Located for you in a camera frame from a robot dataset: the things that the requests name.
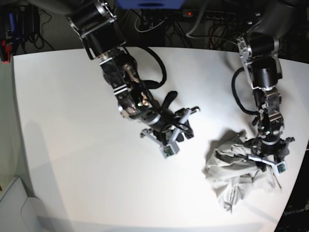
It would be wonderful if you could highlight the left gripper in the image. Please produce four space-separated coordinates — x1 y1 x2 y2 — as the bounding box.
251 137 295 164

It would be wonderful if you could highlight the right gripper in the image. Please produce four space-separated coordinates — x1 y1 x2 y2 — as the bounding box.
140 106 200 147

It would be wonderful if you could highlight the beige t-shirt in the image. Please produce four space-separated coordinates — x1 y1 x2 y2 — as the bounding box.
203 130 282 213

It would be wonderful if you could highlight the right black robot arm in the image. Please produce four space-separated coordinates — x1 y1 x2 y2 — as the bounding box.
33 0 194 147

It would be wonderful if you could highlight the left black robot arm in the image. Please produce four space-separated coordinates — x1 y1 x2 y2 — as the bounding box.
231 0 309 166

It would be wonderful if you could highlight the blue box overhead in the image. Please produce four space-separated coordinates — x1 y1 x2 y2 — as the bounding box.
116 0 184 9

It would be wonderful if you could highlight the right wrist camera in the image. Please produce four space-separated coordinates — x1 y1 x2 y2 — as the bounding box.
160 143 180 159

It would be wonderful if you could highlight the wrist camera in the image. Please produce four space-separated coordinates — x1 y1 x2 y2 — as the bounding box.
160 143 180 159
274 161 287 175

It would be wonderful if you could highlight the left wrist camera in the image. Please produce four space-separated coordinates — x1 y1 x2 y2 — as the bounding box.
274 161 287 175

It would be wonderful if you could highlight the white power strip red switch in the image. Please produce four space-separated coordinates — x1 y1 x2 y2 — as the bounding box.
182 9 236 21

